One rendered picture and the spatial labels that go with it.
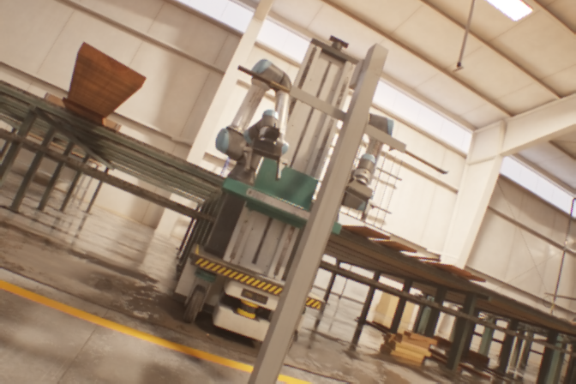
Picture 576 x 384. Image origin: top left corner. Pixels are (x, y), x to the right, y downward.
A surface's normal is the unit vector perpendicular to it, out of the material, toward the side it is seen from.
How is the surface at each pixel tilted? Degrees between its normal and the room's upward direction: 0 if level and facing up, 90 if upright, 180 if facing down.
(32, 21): 88
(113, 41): 88
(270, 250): 90
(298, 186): 90
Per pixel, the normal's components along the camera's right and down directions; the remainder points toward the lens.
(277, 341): 0.28, -0.11
